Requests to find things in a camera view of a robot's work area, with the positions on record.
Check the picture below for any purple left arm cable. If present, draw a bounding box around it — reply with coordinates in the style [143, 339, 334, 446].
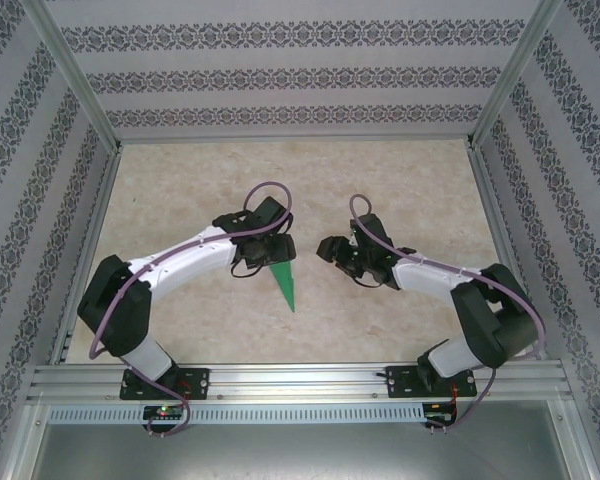
[88, 180, 296, 439]

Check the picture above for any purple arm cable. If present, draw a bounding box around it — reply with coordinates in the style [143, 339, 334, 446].
[88, 180, 296, 439]
[348, 193, 549, 436]

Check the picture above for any green cloth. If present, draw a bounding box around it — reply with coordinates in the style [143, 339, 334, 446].
[268, 259, 297, 314]

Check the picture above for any aluminium frame post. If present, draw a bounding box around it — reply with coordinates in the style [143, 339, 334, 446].
[23, 0, 125, 150]
[465, 0, 564, 150]

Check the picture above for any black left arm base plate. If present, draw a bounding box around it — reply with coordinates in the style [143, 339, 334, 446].
[119, 367, 211, 401]

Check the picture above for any aluminium mounting rail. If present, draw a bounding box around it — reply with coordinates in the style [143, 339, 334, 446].
[27, 362, 571, 401]

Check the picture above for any aluminium side rail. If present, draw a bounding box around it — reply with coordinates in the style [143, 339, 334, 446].
[465, 142, 549, 362]
[49, 144, 126, 366]

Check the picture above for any thin black left gripper cable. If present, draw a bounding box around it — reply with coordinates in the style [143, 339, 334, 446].
[229, 259, 264, 281]

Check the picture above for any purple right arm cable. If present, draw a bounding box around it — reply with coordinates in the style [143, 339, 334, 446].
[348, 193, 549, 436]

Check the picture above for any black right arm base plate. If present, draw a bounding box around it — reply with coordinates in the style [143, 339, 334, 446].
[385, 364, 476, 400]

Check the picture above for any slotted grey cable duct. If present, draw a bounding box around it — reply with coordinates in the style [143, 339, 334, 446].
[47, 403, 426, 424]

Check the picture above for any grey metal shelf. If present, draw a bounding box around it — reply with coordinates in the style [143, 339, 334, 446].
[29, 422, 589, 480]

